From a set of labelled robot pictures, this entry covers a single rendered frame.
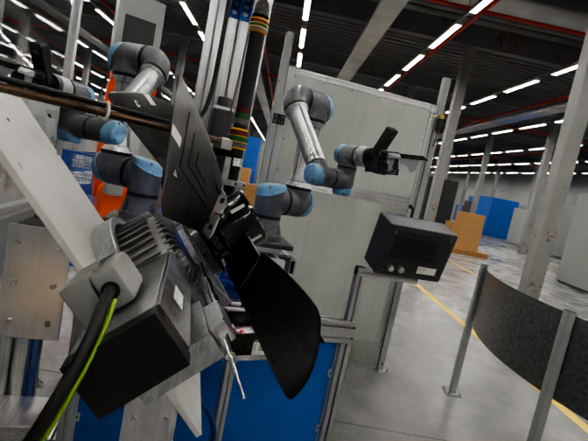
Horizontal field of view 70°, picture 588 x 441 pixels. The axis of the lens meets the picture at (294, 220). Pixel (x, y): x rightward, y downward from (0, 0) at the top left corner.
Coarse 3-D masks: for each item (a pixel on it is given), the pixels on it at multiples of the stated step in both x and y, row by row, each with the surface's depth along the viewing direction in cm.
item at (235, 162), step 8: (264, 0) 90; (256, 8) 91; (264, 8) 90; (256, 16) 94; (264, 16) 94; (240, 152) 94; (232, 160) 94; (240, 160) 95; (232, 168) 94; (240, 168) 96; (232, 176) 94; (232, 192) 96
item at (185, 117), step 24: (192, 120) 63; (168, 144) 55; (192, 144) 63; (168, 168) 54; (192, 168) 63; (216, 168) 74; (168, 192) 55; (192, 192) 65; (216, 192) 76; (168, 216) 56; (192, 216) 68
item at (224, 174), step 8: (216, 144) 91; (224, 144) 91; (216, 152) 92; (224, 152) 91; (232, 152) 92; (224, 160) 92; (224, 168) 92; (224, 176) 93; (224, 184) 93; (232, 184) 93; (240, 184) 94
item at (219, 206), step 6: (222, 192) 80; (216, 204) 79; (222, 204) 82; (216, 210) 80; (222, 210) 82; (210, 216) 78; (216, 216) 80; (210, 222) 78; (216, 222) 81; (204, 228) 76; (210, 234) 80
